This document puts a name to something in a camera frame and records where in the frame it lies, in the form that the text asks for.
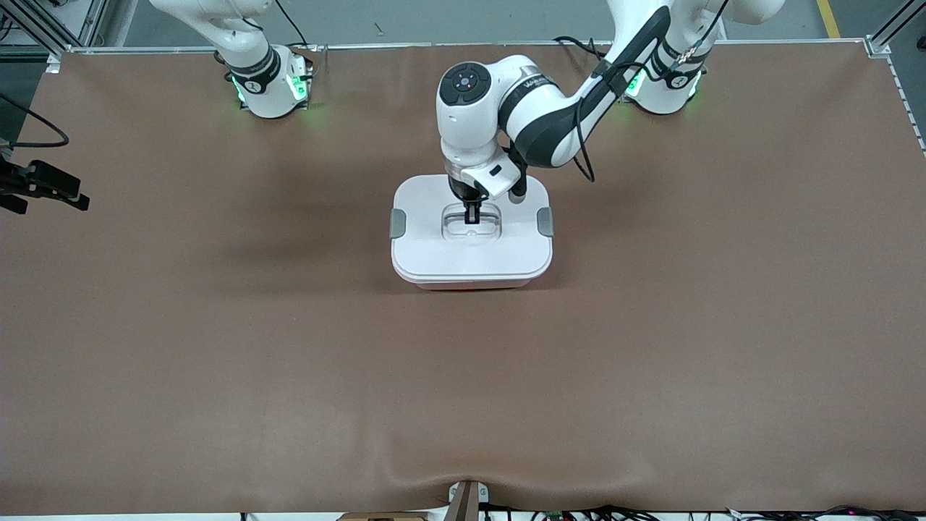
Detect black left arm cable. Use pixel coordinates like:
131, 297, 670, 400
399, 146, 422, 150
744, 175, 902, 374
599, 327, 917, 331
570, 0, 724, 183

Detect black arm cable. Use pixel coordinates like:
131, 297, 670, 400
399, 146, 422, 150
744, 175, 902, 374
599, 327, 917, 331
570, 0, 724, 183
0, 92, 70, 150

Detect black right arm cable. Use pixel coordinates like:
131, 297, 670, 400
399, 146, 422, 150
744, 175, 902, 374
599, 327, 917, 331
0, 92, 70, 150

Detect black left base cable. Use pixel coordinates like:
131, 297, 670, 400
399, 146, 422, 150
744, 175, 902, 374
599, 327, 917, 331
553, 35, 608, 67

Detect metal table edge clamp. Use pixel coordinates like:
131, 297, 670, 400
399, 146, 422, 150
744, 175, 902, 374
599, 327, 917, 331
445, 480, 490, 521

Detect pink plastic storage box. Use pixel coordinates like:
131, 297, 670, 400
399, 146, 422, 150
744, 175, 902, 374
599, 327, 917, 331
416, 279, 532, 291

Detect aluminium frame profile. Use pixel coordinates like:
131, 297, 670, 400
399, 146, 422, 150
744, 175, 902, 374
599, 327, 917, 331
0, 0, 109, 55
866, 0, 926, 59

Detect black base cable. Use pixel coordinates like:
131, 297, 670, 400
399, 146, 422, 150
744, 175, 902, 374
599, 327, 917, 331
277, 0, 313, 51
553, 35, 608, 67

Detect white box lid grey latches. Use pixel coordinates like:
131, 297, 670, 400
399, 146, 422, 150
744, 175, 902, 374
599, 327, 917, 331
389, 174, 554, 284

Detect black right base cable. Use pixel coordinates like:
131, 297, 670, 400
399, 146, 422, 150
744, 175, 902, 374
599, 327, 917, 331
277, 0, 313, 51

